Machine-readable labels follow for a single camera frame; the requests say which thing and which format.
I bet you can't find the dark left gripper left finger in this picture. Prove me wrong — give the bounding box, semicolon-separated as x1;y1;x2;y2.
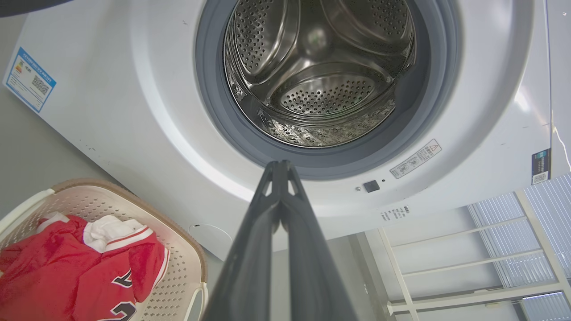
202;160;290;321

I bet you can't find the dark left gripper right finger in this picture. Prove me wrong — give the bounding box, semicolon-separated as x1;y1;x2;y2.
282;160;360;321

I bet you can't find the red basketball jersey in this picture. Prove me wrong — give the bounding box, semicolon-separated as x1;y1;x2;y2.
0;212;170;321

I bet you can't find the cream plastic laundry basket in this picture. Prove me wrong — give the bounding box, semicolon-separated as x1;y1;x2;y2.
0;178;209;321

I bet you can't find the stainless steel washing machine drum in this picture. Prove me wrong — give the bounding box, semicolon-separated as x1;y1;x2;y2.
223;0;418;148

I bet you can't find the round white filter cover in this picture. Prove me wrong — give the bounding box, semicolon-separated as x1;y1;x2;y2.
189;223;233;261

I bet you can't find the small printed text label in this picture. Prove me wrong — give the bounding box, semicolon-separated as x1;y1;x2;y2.
380;205;411;222

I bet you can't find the grey warning sticker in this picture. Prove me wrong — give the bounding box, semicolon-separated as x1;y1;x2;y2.
389;139;443;180

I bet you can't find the grey rubber door gasket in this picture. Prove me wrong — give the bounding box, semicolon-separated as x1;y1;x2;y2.
195;0;462;180

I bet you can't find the white front-load washing machine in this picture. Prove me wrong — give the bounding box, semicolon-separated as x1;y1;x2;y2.
2;0;571;261

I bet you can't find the black QR side sticker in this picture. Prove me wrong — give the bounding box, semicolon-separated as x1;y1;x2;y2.
531;148;552;185

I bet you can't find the blue energy label sticker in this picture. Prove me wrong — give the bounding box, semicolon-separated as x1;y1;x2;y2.
2;47;57;113

